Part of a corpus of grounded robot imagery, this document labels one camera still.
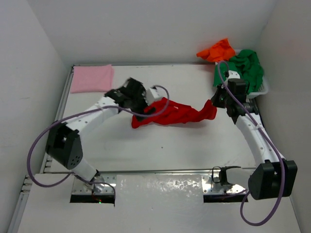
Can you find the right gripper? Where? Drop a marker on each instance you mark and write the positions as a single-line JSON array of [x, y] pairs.
[[215, 100]]

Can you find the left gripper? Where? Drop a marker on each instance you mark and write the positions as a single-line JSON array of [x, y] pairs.
[[142, 94]]

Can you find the red t-shirt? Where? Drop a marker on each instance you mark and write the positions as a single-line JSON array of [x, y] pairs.
[[178, 113]]

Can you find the pink t-shirt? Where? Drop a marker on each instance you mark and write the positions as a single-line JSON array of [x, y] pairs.
[[92, 79]]

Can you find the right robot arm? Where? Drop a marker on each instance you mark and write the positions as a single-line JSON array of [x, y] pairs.
[[273, 170]]

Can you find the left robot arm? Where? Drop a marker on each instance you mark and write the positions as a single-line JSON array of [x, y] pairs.
[[65, 139]]

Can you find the white plastic basket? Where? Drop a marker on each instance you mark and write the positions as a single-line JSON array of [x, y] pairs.
[[261, 91]]

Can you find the green t-shirt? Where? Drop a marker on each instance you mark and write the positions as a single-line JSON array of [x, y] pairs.
[[218, 77]]

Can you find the orange t-shirt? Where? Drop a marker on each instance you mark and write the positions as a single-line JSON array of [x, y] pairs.
[[222, 50]]

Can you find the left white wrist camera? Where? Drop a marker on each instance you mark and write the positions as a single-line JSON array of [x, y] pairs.
[[152, 95]]

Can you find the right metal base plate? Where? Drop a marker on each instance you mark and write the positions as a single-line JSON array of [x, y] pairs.
[[211, 186]]

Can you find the metal base plate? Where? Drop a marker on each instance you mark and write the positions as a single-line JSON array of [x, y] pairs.
[[211, 186], [105, 185]]

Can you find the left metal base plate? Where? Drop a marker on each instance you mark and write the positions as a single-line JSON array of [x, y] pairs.
[[105, 185]]

